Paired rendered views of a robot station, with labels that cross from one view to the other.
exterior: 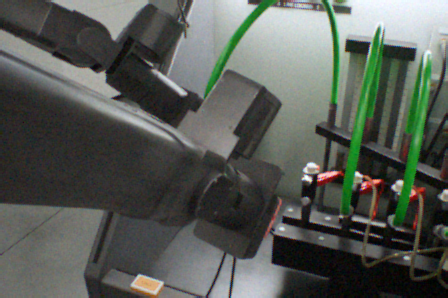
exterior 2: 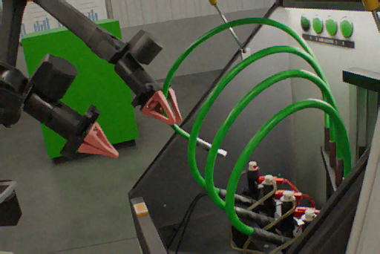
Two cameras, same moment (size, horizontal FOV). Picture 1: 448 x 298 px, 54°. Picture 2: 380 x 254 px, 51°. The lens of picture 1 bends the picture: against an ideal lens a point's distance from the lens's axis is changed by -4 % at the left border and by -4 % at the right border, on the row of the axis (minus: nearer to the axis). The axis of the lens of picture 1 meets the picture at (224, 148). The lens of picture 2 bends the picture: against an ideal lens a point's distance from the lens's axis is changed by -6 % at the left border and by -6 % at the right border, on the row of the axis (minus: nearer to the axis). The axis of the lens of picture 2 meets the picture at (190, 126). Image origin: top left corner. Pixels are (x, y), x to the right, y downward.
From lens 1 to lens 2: 0.77 m
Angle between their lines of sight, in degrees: 50
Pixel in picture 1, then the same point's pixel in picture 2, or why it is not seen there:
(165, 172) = not seen: outside the picture
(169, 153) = not seen: outside the picture
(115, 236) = (148, 177)
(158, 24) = (140, 41)
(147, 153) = not seen: outside the picture
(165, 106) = (135, 88)
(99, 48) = (106, 51)
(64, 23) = (96, 38)
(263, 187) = (79, 122)
